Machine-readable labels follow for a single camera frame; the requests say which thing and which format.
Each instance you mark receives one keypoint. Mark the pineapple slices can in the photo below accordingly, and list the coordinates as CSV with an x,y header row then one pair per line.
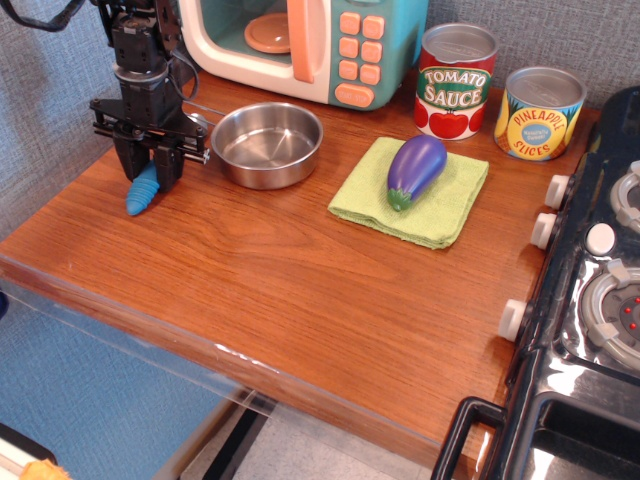
x,y
539,111

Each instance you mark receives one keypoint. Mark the white stove knob middle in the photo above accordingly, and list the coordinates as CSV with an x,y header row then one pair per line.
x,y
542,230

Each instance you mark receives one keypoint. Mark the purple toy eggplant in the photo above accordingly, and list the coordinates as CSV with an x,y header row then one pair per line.
x,y
416,165

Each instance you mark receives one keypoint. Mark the black toy stove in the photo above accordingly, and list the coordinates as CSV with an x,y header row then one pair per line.
x,y
572,406

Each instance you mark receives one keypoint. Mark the yellow green folded cloth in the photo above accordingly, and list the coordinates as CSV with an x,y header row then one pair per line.
x,y
438,216

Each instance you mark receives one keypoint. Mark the teal toy microwave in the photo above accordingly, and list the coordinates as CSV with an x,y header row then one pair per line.
x,y
350,54

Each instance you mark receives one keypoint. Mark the white stove knob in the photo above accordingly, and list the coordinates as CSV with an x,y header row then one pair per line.
x,y
511,319
556,191
542,230

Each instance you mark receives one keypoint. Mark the blue handled metal spoon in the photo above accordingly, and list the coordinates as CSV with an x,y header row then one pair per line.
x,y
146,185

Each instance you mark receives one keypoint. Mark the white stove knob lower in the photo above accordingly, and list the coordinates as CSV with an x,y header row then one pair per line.
x,y
511,319

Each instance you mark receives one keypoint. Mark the small steel pan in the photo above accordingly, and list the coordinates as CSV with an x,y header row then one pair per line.
x,y
263,146

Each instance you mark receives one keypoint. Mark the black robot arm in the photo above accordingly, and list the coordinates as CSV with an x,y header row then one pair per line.
x,y
145,37

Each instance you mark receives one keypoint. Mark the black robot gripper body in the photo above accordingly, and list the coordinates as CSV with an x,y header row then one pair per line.
x,y
152,107

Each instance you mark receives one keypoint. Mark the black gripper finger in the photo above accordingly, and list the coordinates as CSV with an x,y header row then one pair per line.
x,y
133,157
169,164

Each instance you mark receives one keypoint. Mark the orange object at corner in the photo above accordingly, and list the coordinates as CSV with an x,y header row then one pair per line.
x,y
24,459

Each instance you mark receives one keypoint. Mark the white stove knob upper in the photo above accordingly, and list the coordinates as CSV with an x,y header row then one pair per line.
x,y
556,191

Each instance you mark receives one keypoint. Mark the tomato sauce can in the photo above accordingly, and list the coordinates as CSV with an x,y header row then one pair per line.
x,y
455,72

